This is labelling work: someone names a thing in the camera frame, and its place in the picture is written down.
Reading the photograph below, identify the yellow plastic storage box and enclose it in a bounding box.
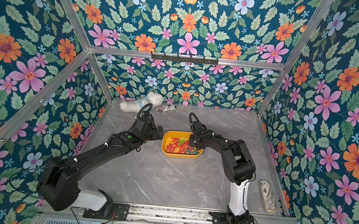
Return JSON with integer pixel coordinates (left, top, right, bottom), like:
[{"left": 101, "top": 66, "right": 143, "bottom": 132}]
[{"left": 161, "top": 130, "right": 203, "bottom": 159}]

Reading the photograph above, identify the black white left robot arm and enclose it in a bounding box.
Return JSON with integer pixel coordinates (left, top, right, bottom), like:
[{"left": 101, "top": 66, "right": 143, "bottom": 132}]
[{"left": 37, "top": 115, "right": 163, "bottom": 211}]

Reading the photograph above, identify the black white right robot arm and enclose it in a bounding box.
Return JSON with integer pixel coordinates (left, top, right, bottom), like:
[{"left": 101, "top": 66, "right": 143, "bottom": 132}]
[{"left": 189, "top": 120, "right": 256, "bottom": 218}]

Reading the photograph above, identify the newspaper print pouch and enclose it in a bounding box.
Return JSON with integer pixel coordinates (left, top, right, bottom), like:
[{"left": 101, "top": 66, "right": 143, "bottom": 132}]
[{"left": 155, "top": 104, "right": 177, "bottom": 114}]

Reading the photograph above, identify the white plush teddy bear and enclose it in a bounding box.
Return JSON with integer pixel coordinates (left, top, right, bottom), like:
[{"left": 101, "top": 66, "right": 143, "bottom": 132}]
[{"left": 120, "top": 92, "right": 164, "bottom": 113}]

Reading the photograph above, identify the patterned shoe insole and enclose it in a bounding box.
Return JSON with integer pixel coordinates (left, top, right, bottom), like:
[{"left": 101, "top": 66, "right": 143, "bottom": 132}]
[{"left": 259, "top": 180, "right": 277, "bottom": 214}]

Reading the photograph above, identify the black wall hook rail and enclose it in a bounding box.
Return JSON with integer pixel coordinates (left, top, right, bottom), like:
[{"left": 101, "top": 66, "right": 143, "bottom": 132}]
[{"left": 151, "top": 52, "right": 219, "bottom": 65}]

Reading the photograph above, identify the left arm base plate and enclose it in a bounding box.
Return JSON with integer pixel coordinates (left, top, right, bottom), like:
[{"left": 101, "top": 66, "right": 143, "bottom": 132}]
[{"left": 83, "top": 202, "right": 130, "bottom": 221}]

